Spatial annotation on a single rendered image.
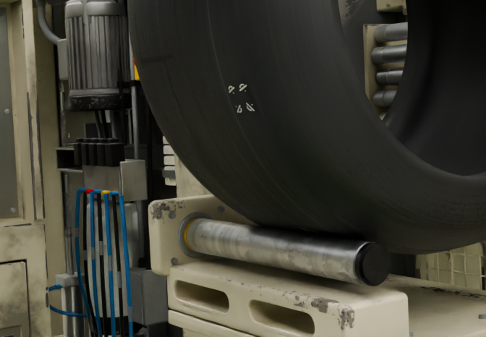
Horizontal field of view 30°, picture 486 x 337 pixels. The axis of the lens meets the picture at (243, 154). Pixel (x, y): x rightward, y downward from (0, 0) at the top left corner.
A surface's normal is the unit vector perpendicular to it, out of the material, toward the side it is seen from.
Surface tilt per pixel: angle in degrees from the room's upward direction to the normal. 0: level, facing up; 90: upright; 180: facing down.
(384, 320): 90
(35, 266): 90
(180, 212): 90
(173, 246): 90
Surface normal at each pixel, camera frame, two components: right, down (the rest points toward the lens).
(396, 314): 0.57, 0.02
